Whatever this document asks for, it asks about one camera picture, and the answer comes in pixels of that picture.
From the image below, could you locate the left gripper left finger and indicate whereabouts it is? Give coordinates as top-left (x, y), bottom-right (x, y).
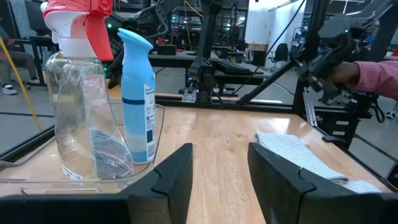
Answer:
top-left (0, 142), bottom-right (194, 224)

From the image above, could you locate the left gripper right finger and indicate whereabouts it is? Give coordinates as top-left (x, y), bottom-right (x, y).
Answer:
top-left (248, 142), bottom-right (398, 224)

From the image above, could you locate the Windex spray bottle red trigger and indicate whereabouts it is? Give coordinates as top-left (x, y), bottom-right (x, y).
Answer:
top-left (40, 0), bottom-right (134, 181)

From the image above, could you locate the blue-capped clear bottle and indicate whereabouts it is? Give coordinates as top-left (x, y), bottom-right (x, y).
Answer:
top-left (117, 27), bottom-right (157, 165)

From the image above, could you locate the person's forearm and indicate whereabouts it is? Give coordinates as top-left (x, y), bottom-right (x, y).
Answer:
top-left (345, 60), bottom-right (398, 100)

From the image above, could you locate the grey waffle-weave towel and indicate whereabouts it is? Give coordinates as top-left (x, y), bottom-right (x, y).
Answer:
top-left (254, 132), bottom-right (382, 194)

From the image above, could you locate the black background desk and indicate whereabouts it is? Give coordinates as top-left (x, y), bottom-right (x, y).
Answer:
top-left (148, 49), bottom-right (271, 94)

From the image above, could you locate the person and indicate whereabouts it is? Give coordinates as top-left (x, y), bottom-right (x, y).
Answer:
top-left (0, 26), bottom-right (38, 96)

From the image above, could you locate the person's hand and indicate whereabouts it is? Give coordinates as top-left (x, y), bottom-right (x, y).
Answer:
top-left (326, 61), bottom-right (361, 85)

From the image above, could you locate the large clear plastic bin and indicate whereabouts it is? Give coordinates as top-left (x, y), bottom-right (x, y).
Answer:
top-left (0, 102), bottom-right (165, 195)

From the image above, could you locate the black office chair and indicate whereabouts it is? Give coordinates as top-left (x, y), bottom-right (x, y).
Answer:
top-left (270, 42), bottom-right (290, 72)

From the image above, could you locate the yellow cable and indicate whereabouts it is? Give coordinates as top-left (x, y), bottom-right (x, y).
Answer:
top-left (0, 37), bottom-right (43, 131)

